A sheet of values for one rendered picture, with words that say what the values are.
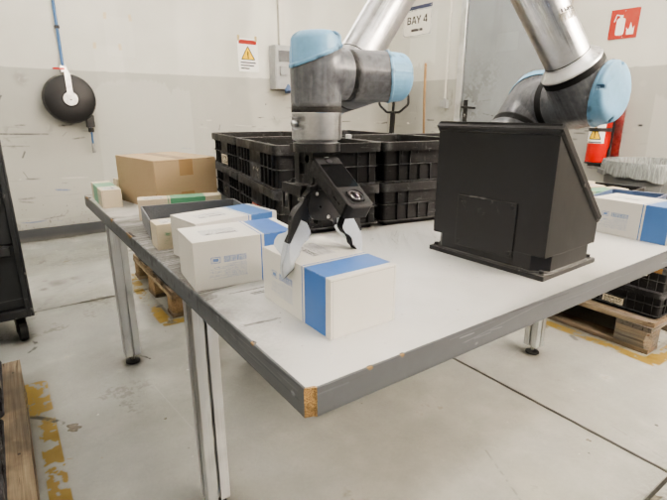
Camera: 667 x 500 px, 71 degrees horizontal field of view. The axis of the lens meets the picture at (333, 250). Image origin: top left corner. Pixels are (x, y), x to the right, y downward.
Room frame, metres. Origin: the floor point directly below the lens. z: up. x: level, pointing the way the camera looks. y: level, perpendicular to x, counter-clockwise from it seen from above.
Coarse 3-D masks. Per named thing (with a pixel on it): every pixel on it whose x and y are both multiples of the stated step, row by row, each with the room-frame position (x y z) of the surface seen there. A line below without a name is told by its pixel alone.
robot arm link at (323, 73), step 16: (304, 32) 0.70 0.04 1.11; (320, 32) 0.69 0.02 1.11; (336, 32) 0.71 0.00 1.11; (304, 48) 0.69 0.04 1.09; (320, 48) 0.69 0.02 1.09; (336, 48) 0.70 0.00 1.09; (304, 64) 0.69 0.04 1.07; (320, 64) 0.69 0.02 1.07; (336, 64) 0.70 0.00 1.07; (352, 64) 0.71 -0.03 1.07; (304, 80) 0.69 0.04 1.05; (320, 80) 0.69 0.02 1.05; (336, 80) 0.70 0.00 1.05; (352, 80) 0.71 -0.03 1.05; (304, 96) 0.69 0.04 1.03; (320, 96) 0.69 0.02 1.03; (336, 96) 0.71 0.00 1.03
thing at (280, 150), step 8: (288, 136) 1.56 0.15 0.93; (240, 144) 1.43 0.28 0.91; (248, 144) 1.35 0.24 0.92; (256, 144) 1.27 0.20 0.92; (264, 144) 1.21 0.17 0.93; (272, 144) 1.18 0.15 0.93; (344, 144) 1.21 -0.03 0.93; (352, 144) 1.22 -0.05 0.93; (360, 144) 1.23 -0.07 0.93; (368, 144) 1.24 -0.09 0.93; (376, 144) 1.25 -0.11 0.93; (264, 152) 1.21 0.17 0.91; (272, 152) 1.15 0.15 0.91; (280, 152) 1.14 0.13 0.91; (288, 152) 1.15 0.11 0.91; (336, 152) 1.20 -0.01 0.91; (344, 152) 1.21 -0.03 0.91; (352, 152) 1.22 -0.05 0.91; (360, 152) 1.23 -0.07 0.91
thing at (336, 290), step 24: (312, 240) 0.79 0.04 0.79; (264, 264) 0.75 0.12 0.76; (312, 264) 0.66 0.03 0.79; (336, 264) 0.66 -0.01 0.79; (360, 264) 0.66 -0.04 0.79; (384, 264) 0.66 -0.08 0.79; (264, 288) 0.76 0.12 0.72; (288, 288) 0.69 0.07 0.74; (312, 288) 0.63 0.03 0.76; (336, 288) 0.60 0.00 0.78; (360, 288) 0.62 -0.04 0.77; (384, 288) 0.65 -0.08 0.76; (312, 312) 0.63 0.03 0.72; (336, 312) 0.60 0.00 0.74; (360, 312) 0.62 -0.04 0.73; (384, 312) 0.65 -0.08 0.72; (336, 336) 0.60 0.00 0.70
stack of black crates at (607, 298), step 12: (648, 276) 1.90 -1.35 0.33; (660, 276) 1.87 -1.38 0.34; (624, 288) 1.96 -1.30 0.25; (636, 288) 1.92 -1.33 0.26; (648, 288) 1.90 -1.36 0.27; (660, 288) 1.86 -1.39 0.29; (600, 300) 2.04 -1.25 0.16; (612, 300) 2.00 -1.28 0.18; (624, 300) 1.96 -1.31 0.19; (636, 300) 1.93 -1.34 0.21; (648, 300) 1.89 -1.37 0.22; (660, 300) 1.86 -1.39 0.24; (636, 312) 1.92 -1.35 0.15; (648, 312) 1.88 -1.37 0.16; (660, 312) 1.87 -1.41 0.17
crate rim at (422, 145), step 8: (344, 136) 1.64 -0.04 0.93; (352, 136) 1.65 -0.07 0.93; (360, 136) 1.67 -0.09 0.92; (368, 136) 1.68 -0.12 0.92; (408, 136) 1.67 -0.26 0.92; (416, 136) 1.62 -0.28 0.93; (424, 136) 1.58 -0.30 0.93; (432, 136) 1.56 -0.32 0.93; (384, 144) 1.27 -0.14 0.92; (392, 144) 1.27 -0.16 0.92; (400, 144) 1.28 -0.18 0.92; (408, 144) 1.29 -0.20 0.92; (416, 144) 1.30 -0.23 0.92; (424, 144) 1.31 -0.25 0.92; (432, 144) 1.32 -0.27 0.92
